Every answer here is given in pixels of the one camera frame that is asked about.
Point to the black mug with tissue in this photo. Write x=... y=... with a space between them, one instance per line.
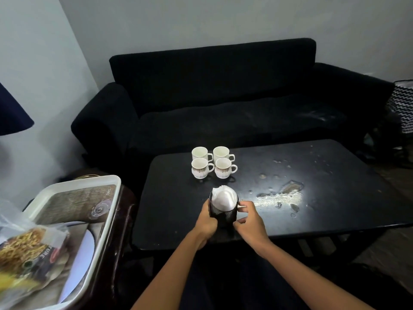
x=224 y=216

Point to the clear zip bag blue seal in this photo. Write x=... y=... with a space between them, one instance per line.
x=13 y=219

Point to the white tray with printed base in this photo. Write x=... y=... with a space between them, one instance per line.
x=80 y=182

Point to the black fabric sofa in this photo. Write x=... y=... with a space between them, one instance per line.
x=209 y=93

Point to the person's left hand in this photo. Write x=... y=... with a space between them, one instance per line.
x=206 y=225

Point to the person's right hand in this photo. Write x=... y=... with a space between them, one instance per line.
x=253 y=227

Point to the person's right forearm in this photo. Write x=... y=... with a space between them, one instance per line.
x=306 y=280

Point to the plain white cup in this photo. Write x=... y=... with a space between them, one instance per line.
x=200 y=153
x=221 y=153

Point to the black table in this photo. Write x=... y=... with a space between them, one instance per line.
x=338 y=177

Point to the stack of white napkins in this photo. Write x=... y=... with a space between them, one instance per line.
x=224 y=198

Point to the navy blue curtain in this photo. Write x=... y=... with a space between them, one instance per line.
x=13 y=116

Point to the person's left forearm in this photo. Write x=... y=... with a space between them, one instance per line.
x=167 y=277

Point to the patterned white cup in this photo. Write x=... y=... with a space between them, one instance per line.
x=200 y=167
x=224 y=167

